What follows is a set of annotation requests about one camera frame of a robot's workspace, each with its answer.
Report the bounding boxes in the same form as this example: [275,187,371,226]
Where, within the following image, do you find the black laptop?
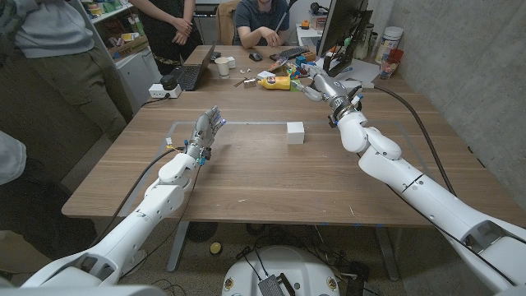
[168,40,217,92]

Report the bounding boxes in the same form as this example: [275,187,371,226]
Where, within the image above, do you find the black floor fan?
[185,221,219,243]

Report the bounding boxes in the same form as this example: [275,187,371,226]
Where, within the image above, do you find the yellow mustard bottle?
[257,76,292,91]

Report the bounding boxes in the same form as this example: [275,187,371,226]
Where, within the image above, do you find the white power strip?
[148,83,182,99]

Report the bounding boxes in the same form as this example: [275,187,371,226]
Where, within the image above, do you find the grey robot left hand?
[184,105,227,160]

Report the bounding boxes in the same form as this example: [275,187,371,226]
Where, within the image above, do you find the white shelf with goods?
[80,0,151,61]

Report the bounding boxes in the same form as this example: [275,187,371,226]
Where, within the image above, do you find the person in black clothes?
[129,0,203,76]

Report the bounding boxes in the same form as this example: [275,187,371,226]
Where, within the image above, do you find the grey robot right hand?
[293,63,351,109]

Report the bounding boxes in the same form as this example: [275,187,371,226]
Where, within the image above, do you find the black power adapter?
[159,74,178,91]

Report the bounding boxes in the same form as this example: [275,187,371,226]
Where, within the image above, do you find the white cabinet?
[114,47,162,114]

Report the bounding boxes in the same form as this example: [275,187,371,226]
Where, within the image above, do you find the white paper sheet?
[316,57,381,86]

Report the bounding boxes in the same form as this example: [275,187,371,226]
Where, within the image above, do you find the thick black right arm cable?
[372,85,457,197]

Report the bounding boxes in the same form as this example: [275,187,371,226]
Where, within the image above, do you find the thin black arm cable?
[385,183,517,287]
[118,162,203,276]

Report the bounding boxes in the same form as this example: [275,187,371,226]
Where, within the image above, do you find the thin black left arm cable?
[118,162,203,276]

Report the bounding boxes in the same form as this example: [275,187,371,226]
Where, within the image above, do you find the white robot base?
[221,245,341,296]

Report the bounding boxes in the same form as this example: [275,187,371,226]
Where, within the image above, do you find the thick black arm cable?
[372,85,457,197]
[88,146,186,243]

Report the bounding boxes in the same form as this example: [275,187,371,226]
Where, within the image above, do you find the white paper cup mug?
[214,56,231,79]

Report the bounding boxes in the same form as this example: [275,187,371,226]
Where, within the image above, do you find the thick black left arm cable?
[88,146,186,243]

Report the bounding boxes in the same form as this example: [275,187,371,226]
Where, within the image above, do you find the white canister with blue label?
[374,25,404,65]

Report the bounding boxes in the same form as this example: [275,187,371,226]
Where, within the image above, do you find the white cube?
[286,121,306,146]

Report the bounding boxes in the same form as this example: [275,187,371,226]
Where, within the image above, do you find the operator person in grey shirt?
[0,131,98,260]

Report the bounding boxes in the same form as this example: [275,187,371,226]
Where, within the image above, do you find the person in grey hoodie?
[0,0,135,143]

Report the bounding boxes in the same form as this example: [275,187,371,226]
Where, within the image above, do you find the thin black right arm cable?
[385,183,517,287]

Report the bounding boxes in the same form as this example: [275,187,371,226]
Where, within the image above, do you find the black computer monitor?
[322,10,374,79]

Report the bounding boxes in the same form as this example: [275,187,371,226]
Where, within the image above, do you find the flat white box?
[343,80,376,90]

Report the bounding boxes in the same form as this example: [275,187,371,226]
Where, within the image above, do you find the black keyboard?
[269,45,310,62]

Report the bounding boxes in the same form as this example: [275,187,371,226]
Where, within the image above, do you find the grey table leg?
[167,220,191,273]
[372,226,400,282]

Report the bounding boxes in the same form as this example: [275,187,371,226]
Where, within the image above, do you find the black headphones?
[309,2,333,16]

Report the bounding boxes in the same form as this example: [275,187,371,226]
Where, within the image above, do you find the person in blue-grey t-shirt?
[233,0,291,50]

